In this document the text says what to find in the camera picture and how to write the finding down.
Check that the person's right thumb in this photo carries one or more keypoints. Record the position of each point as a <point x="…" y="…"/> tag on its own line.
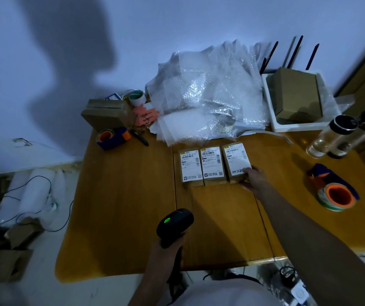
<point x="251" y="170"/>

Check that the person's left fingers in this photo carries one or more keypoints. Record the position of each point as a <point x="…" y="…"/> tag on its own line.
<point x="176" y="244"/>

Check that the flat brown cardboard boxes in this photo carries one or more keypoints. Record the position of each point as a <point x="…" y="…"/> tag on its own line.
<point x="106" y="114"/>

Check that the labelled cardboard parcel box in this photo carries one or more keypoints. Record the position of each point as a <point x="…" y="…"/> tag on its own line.
<point x="213" y="165"/>
<point x="190" y="167"/>
<point x="236" y="160"/>

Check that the person's right hand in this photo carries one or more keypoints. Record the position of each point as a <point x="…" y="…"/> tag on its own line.
<point x="256" y="181"/>

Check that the white foam rolls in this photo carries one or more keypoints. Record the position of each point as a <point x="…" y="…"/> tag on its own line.
<point x="26" y="197"/>

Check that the pink sticky note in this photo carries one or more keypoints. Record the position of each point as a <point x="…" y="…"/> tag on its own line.
<point x="144" y="116"/>

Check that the pile of cardboard scraps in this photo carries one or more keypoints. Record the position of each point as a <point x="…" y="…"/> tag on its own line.
<point x="4" y="242"/>

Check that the clear bottle with black cap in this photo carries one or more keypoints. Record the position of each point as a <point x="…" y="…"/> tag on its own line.
<point x="329" y="136"/>

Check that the small blue and white box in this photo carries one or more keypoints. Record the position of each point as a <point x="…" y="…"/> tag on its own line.
<point x="114" y="96"/>

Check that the person's left hand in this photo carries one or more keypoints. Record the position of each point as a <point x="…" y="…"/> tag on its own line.
<point x="163" y="258"/>

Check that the black barcode scanner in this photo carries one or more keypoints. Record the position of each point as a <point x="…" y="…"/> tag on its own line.
<point x="174" y="224"/>

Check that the white power adapter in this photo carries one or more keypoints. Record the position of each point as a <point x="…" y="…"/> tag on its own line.
<point x="299" y="293"/>

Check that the plain brown cardboard box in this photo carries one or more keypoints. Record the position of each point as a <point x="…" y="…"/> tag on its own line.
<point x="295" y="95"/>

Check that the person's right forearm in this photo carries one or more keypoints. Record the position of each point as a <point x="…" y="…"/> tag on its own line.
<point x="313" y="248"/>

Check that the black marker pen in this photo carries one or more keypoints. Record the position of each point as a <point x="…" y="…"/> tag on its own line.
<point x="139" y="138"/>

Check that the white router with black antennas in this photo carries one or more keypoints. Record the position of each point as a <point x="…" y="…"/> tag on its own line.
<point x="297" y="125"/>

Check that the blue tape dispenser with brown tape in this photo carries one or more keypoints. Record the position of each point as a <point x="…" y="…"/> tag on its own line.
<point x="112" y="138"/>

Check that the blue tape dispenser with striped tape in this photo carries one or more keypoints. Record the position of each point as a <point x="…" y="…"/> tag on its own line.
<point x="337" y="194"/>

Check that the pile of bubble wrap bags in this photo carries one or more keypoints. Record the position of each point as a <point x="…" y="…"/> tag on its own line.
<point x="204" y="92"/>

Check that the person's left forearm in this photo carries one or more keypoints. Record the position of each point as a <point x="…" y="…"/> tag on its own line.
<point x="147" y="293"/>

